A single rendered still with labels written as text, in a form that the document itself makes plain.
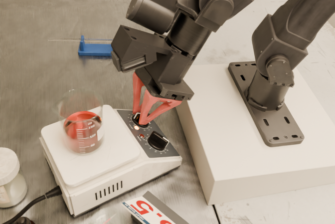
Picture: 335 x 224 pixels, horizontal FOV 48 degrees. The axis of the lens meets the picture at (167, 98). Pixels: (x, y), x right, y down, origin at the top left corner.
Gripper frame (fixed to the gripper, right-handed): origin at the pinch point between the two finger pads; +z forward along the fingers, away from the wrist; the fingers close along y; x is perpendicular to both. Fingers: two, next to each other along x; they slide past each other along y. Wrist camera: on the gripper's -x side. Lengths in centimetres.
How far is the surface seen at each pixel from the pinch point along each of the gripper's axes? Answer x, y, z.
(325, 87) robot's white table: 40.9, 3.4, -15.5
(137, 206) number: -3.8, 13.5, 7.0
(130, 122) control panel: -1.8, 0.4, 1.4
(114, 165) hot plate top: -8.3, 9.5, 2.4
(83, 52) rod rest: 0.4, -27.3, 4.5
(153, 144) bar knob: 0.0, 6.2, 1.0
